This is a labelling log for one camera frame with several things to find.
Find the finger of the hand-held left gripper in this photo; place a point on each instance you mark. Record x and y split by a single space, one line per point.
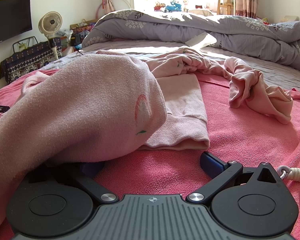
0 107

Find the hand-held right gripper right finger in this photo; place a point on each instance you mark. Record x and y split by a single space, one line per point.
211 165

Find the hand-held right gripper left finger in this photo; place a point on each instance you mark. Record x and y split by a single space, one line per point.
91 170

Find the salmon pink peach-print top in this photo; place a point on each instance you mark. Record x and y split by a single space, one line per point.
77 100

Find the pink towel blanket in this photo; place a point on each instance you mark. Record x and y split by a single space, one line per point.
240 142

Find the dark patterned cover cloth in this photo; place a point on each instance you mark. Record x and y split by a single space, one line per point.
27 60

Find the salmon pink peach-print pants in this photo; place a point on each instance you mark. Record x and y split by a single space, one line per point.
245 85

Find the black television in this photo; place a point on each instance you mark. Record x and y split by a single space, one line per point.
7 20

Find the white plastic bag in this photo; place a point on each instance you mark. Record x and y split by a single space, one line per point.
64 33

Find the beige standing fan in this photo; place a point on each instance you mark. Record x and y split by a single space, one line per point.
50 22

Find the grey bed sheet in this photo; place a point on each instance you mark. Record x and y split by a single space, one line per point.
277 77

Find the colourful game box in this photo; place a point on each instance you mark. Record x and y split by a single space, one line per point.
83 32

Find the grey floral quilt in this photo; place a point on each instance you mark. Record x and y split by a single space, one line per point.
165 27

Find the wooden easel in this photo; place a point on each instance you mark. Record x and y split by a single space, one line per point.
226 6

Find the toys on windowsill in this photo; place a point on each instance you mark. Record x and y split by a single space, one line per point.
173 6

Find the white doll toy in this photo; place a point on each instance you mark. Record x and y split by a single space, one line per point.
185 3

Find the pink hula hoop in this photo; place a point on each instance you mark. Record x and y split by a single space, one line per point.
123 0

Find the white storage basket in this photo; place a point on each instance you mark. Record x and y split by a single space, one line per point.
288 18

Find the orange plush toy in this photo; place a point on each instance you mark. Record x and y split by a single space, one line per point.
159 5

